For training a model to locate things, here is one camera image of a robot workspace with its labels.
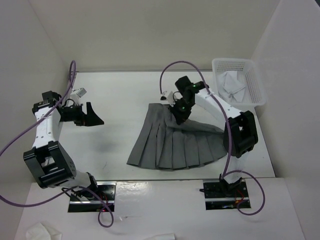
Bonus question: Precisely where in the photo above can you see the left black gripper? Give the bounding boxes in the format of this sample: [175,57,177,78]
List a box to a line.
[59,102,104,127]

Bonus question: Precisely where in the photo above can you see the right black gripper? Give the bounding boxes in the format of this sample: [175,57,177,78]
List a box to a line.
[168,97,195,124]

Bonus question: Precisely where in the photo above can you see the grey pleated skirt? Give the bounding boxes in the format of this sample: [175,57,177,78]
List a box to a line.
[127,103,227,171]

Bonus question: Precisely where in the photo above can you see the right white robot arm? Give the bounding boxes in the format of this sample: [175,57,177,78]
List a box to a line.
[169,76,258,197]

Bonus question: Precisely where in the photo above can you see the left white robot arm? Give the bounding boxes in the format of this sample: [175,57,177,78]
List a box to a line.
[23,91,104,200]

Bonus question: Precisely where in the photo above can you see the white cloth in basket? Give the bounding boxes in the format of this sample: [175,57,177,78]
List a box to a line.
[217,70,246,103]

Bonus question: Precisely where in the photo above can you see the white plastic basket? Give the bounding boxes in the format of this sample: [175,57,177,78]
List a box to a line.
[212,58,267,108]

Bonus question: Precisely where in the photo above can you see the crumpled white tissue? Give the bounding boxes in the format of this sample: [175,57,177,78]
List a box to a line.
[25,222,62,240]

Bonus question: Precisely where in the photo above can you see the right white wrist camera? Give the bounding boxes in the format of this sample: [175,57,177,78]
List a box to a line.
[160,91,175,106]

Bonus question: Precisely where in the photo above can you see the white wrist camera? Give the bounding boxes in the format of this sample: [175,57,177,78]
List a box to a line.
[160,91,175,106]
[70,87,87,105]

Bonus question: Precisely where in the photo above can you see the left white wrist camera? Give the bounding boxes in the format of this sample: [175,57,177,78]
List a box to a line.
[70,87,87,105]

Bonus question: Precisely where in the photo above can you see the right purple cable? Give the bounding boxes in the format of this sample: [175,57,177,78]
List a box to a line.
[159,60,267,216]

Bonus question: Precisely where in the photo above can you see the purple cable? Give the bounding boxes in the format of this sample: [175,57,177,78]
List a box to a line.
[159,60,267,216]
[0,60,115,229]

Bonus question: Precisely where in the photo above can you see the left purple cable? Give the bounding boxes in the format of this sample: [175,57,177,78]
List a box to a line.
[0,60,115,229]

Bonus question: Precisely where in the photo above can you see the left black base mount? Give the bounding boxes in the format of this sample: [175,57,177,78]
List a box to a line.
[67,181,116,213]

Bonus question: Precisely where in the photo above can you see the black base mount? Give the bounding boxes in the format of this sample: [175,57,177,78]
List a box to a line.
[67,181,116,213]
[199,179,251,210]

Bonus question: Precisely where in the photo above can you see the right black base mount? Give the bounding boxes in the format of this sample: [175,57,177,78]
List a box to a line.
[199,179,251,210]

